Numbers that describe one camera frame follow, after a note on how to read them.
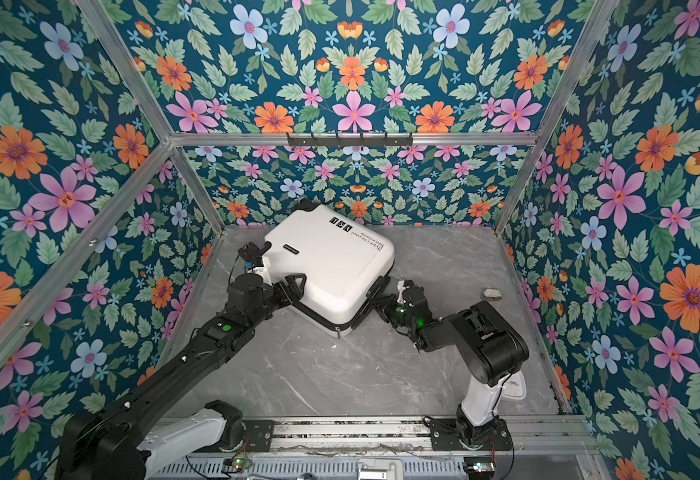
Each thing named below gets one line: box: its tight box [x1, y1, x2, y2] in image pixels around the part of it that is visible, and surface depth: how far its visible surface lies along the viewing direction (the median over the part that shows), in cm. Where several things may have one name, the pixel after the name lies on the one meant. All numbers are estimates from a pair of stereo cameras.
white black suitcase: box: [262, 205, 395, 337], surface depth 86 cm
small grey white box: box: [483, 288, 503, 301], surface depth 100 cm
